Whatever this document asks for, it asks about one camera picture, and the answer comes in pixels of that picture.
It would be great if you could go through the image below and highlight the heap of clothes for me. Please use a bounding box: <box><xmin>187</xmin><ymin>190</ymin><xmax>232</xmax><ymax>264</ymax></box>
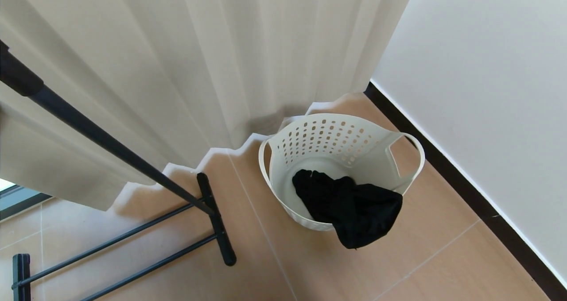
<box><xmin>292</xmin><ymin>169</ymin><xmax>404</xmax><ymax>250</ymax></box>

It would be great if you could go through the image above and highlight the white laundry basket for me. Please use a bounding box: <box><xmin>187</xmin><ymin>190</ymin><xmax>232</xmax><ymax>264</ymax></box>
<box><xmin>259</xmin><ymin>113</ymin><xmax>426</xmax><ymax>232</ymax></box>

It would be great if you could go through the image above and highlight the black clothes rack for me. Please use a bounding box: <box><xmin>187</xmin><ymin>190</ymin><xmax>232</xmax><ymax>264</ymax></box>
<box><xmin>0</xmin><ymin>40</ymin><xmax>237</xmax><ymax>301</ymax></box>

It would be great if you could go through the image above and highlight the beige curtain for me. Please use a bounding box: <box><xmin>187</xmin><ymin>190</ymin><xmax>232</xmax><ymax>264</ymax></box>
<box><xmin>0</xmin><ymin>0</ymin><xmax>417</xmax><ymax>212</ymax></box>

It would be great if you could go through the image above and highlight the window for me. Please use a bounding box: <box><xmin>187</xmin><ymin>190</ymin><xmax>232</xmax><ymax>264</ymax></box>
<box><xmin>0</xmin><ymin>178</ymin><xmax>51</xmax><ymax>222</ymax></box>

